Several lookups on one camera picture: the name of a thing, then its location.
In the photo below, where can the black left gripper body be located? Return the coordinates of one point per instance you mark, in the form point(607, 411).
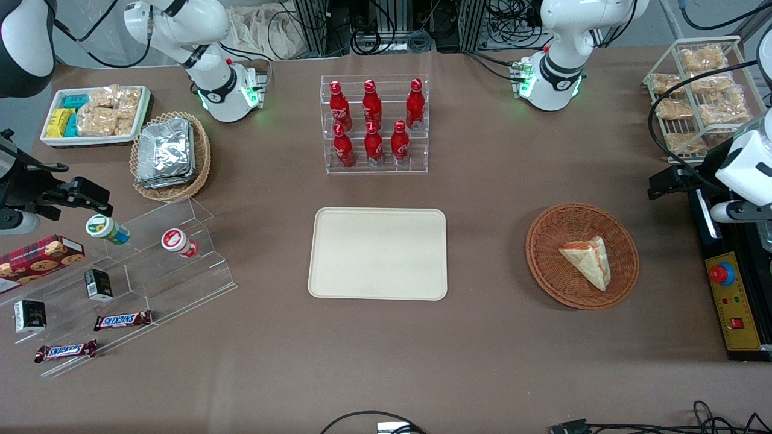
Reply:
point(703, 173)

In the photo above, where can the triangular sandwich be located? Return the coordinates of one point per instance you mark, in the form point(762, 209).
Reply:
point(588, 259)

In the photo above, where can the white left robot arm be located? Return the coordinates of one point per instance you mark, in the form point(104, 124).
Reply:
point(555, 72)

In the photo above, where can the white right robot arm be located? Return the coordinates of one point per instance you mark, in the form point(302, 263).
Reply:
point(212, 90)

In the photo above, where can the white rectangular snack tray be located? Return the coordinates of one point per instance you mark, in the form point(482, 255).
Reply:
point(90, 141)

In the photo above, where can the light wicker basket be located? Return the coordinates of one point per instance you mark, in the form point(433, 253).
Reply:
point(202, 157)

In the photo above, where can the brown wicker basket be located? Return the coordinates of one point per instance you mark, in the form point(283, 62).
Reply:
point(549, 265)

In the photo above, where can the beige plastic tray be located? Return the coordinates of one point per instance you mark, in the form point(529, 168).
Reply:
point(377, 253)

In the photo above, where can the green cap yogurt bottle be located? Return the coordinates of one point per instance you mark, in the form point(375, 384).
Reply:
point(105, 229)

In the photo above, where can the clear bag of fried snacks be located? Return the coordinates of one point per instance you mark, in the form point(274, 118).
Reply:
point(702, 58)
point(666, 84)
point(684, 143)
point(673, 109)
point(727, 113)
point(711, 82)

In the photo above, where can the red cookie box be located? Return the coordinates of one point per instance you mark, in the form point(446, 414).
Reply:
point(36, 260)

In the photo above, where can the teal snack packet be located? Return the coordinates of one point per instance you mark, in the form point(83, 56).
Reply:
point(72, 126)
point(75, 102)

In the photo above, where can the silver foil pack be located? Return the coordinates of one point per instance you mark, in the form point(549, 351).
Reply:
point(166, 181)
point(164, 147)

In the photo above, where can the clear rice cracker bag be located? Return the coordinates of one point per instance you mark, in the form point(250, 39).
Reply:
point(96, 122)
point(129, 101)
point(124, 126)
point(104, 96)

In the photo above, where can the yellow snack packet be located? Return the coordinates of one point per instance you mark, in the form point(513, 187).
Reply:
point(59, 123)

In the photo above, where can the small black carton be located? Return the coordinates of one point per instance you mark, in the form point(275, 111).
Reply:
point(98, 285)
point(30, 316)

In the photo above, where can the red cap yogurt bottle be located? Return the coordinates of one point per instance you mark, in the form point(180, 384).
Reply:
point(176, 241)

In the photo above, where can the clear plastic container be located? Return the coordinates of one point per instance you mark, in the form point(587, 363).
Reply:
point(766, 238)

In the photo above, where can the red emergency stop button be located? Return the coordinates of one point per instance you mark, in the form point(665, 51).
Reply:
point(722, 274)

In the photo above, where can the clear acrylic step display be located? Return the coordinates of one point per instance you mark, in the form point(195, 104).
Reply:
point(181, 283)

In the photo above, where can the brown Snickers bar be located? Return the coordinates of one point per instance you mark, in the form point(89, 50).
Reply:
point(122, 320)
point(65, 351)

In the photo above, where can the black yellow control box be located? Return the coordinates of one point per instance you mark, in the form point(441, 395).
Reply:
point(739, 319)

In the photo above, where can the cream cloth bag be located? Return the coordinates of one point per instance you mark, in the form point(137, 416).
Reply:
point(265, 33)

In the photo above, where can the red cola bottle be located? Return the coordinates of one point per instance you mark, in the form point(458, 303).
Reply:
point(372, 103)
point(400, 144)
point(415, 105)
point(374, 146)
point(344, 149)
point(339, 107)

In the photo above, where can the clear acrylic bottle rack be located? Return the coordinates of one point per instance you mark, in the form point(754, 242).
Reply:
point(386, 170)

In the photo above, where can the small grey device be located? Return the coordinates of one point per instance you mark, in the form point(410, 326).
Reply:
point(393, 428)

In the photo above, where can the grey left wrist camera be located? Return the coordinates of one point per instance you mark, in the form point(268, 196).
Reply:
point(733, 211)

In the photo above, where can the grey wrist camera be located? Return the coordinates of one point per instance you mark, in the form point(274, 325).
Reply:
point(733, 211)
point(18, 222)

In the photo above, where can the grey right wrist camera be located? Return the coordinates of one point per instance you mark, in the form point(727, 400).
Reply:
point(18, 222)

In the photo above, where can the grey metal frame bar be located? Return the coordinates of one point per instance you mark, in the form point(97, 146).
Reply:
point(754, 21)

